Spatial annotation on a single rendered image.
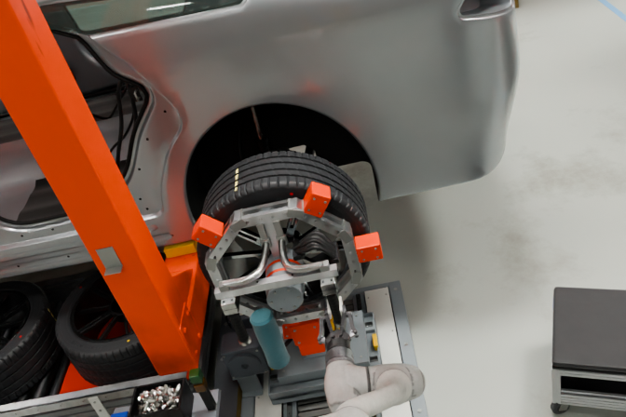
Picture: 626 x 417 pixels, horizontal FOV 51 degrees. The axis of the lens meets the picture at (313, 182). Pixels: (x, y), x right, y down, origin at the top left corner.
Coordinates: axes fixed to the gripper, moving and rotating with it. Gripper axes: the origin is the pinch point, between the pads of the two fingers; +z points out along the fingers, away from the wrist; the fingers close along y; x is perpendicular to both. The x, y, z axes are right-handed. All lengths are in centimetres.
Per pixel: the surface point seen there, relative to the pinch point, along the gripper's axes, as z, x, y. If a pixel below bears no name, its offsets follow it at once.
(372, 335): 44, -65, 5
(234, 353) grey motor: 29, -44, -51
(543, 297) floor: 63, -83, 87
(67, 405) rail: 20, -47, -125
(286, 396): 23, -69, -35
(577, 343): 6, -49, 82
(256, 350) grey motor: 28, -44, -41
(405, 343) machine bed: 43, -75, 19
